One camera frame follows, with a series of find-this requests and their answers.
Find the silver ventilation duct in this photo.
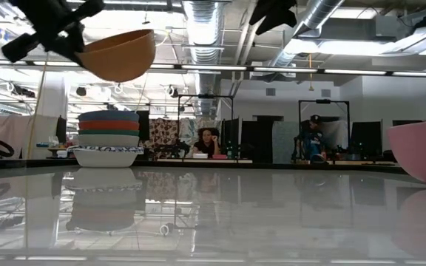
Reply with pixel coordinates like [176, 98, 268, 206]
[181, 0, 224, 116]
[268, 0, 345, 69]

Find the person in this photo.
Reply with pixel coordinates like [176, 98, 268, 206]
[293, 114, 328, 164]
[192, 127, 221, 159]

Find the black monitor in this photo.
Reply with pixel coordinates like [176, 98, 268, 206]
[350, 120, 383, 158]

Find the red bowl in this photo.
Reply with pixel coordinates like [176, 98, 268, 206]
[78, 120, 141, 131]

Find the pale hanging curtain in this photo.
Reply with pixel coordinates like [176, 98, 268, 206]
[0, 114, 59, 160]

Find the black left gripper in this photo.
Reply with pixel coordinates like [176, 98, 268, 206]
[0, 0, 106, 67]

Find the blue patterned white bowl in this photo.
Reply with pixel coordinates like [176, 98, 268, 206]
[68, 149, 142, 168]

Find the teal bowl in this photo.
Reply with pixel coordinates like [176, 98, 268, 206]
[78, 129, 140, 137]

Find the orange bowl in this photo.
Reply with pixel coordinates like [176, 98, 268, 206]
[75, 28, 157, 83]

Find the long light strip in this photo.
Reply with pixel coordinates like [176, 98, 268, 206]
[0, 58, 426, 78]

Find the beige bowl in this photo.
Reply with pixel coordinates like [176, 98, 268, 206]
[78, 134, 141, 148]

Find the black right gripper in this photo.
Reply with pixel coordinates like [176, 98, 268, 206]
[248, 0, 298, 35]

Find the black station frame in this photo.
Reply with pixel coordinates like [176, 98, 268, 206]
[297, 98, 351, 163]
[177, 94, 235, 160]

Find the pink bowl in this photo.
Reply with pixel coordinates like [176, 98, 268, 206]
[386, 120, 426, 188]

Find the floral patterned cloth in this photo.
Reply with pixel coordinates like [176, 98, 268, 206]
[149, 117, 180, 160]

